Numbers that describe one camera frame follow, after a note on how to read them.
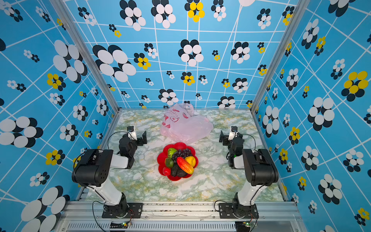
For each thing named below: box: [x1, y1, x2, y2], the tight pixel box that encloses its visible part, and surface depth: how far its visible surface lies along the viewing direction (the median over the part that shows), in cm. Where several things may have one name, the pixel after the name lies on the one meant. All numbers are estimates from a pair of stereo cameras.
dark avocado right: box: [176, 169, 188, 178], surface depth 82 cm
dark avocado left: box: [171, 164, 179, 177], surface depth 84 cm
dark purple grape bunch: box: [171, 147, 193, 165], surface depth 88 cm
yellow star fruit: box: [185, 156, 197, 168], surface depth 87 cm
